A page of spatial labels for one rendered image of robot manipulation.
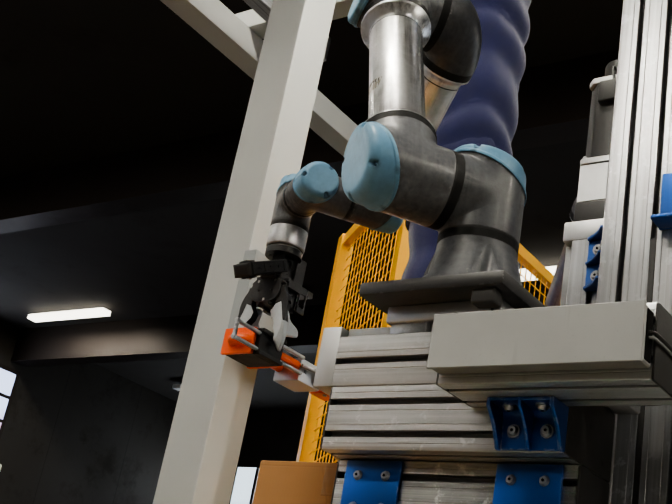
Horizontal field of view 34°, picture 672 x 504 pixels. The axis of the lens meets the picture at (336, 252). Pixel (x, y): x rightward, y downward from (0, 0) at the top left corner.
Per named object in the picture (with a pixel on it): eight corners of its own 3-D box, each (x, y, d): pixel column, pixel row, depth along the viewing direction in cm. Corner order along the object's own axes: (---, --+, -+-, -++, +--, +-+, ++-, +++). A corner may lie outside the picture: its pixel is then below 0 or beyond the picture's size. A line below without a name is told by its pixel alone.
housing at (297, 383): (293, 392, 215) (297, 370, 217) (320, 391, 211) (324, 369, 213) (271, 381, 210) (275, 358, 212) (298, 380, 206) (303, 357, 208)
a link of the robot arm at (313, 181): (361, 171, 204) (340, 191, 214) (305, 152, 201) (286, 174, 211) (354, 209, 201) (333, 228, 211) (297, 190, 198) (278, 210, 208)
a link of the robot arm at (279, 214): (288, 166, 212) (274, 181, 219) (276, 217, 208) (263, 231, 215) (325, 178, 214) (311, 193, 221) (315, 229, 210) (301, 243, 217)
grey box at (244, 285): (264, 361, 349) (282, 275, 361) (277, 361, 346) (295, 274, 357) (224, 339, 335) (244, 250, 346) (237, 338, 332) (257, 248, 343)
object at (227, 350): (248, 369, 207) (254, 344, 209) (279, 368, 203) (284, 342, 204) (219, 354, 201) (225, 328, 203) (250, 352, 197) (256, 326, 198)
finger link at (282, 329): (306, 353, 201) (300, 311, 207) (286, 341, 197) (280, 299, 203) (293, 360, 203) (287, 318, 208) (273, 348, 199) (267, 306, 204)
